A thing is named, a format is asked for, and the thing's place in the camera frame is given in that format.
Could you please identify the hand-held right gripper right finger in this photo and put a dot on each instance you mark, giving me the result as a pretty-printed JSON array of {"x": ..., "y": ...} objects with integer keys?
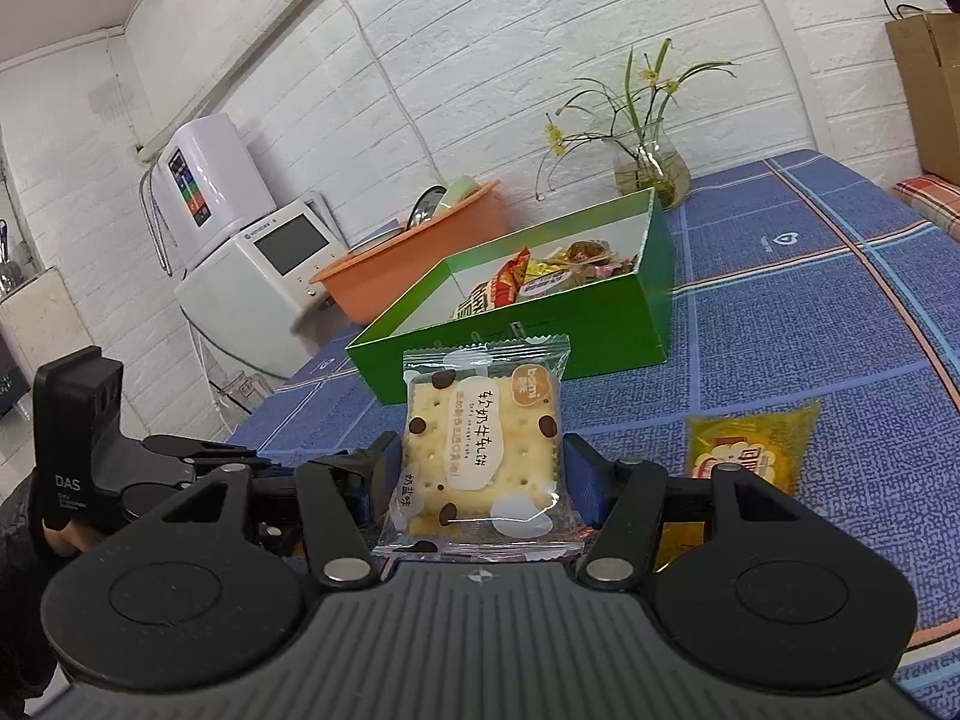
[{"x": 581, "y": 480}]

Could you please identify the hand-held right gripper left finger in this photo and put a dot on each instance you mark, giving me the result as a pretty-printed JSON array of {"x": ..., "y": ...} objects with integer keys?
[{"x": 367, "y": 491}]

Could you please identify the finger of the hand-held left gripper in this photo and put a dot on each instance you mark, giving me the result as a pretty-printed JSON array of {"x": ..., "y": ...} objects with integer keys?
[{"x": 191, "y": 450}]

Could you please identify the cracker packet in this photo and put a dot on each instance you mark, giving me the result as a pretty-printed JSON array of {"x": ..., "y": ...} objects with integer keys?
[{"x": 480, "y": 442}]

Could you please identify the green cardboard box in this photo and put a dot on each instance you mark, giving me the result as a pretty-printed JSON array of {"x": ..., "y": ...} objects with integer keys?
[{"x": 525, "y": 337}]

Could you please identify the person's left hand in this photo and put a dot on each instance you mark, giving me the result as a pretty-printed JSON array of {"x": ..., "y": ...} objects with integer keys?
[{"x": 67, "y": 538}]

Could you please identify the clear plastic container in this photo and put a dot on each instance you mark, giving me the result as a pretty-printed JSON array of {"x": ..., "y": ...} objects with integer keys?
[{"x": 244, "y": 390}]

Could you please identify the white appliance with screen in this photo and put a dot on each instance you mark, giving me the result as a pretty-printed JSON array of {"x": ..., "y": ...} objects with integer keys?
[{"x": 247, "y": 300}]

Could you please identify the large yellow snack packet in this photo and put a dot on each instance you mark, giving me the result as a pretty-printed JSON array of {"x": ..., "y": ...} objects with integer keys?
[{"x": 757, "y": 442}]

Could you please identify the pink snack packet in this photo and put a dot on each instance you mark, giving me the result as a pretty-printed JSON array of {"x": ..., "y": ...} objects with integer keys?
[{"x": 555, "y": 279}]

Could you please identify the red snack packet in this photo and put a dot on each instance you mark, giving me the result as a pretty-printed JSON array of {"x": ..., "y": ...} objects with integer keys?
[{"x": 499, "y": 289}]

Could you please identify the clear brown snack packet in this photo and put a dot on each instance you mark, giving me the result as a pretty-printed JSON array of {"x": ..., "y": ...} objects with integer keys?
[{"x": 589, "y": 249}]

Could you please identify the orange plastic basin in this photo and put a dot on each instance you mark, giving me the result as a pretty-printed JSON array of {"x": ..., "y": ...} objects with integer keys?
[{"x": 420, "y": 240}]

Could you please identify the blue checked tablecloth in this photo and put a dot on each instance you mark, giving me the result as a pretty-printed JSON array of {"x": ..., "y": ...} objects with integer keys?
[{"x": 787, "y": 315}]

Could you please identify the metal bowl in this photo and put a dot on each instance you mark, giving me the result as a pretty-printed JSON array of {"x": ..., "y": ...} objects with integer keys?
[{"x": 424, "y": 210}]

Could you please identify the white water purifier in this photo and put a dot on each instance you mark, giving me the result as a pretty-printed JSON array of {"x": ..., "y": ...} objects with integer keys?
[{"x": 225, "y": 165}]

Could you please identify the green bowl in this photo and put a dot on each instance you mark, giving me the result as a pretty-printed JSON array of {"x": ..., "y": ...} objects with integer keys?
[{"x": 459, "y": 191}]

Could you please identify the glass vase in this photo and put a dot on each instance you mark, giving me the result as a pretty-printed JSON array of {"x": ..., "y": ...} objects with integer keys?
[{"x": 652, "y": 165}]

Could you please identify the green plant with yellow flowers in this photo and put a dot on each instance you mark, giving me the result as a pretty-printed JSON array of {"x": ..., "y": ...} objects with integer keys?
[{"x": 630, "y": 97}]

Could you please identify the red checked cloth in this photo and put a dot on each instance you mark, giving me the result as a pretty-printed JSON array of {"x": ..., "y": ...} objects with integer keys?
[{"x": 934, "y": 202}]

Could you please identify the brown cardboard box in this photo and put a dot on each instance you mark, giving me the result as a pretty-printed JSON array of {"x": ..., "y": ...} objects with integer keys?
[{"x": 930, "y": 90}]

